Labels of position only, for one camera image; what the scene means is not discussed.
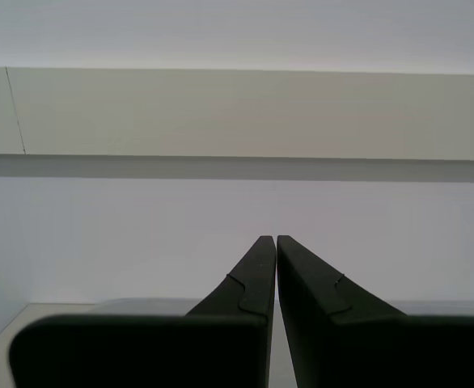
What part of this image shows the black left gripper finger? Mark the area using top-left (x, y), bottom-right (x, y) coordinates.
top-left (7, 235), bottom-right (277, 388)
top-left (276, 234), bottom-right (474, 388)

